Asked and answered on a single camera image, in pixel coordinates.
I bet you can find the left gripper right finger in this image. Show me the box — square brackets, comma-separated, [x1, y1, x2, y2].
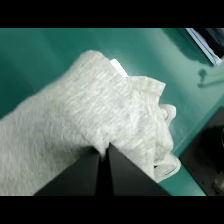
[107, 142, 172, 197]

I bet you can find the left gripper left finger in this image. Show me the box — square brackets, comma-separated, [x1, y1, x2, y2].
[34, 146, 101, 197]

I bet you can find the light grey garment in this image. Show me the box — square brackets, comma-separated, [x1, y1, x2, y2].
[0, 49, 182, 197]

